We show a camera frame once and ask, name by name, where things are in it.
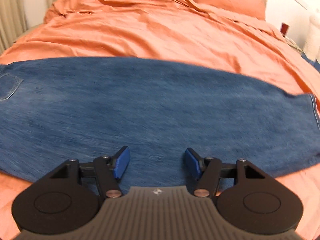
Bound orange duvet cover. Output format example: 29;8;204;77
0;0;320;240

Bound dark red box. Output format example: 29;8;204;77
280;23;289;36

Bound right alpaca plush toy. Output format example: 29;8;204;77
303;10;319;63

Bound blue denim jeans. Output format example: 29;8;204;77
1;57;319;190

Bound beige pleated curtain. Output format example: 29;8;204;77
0;0;27;54

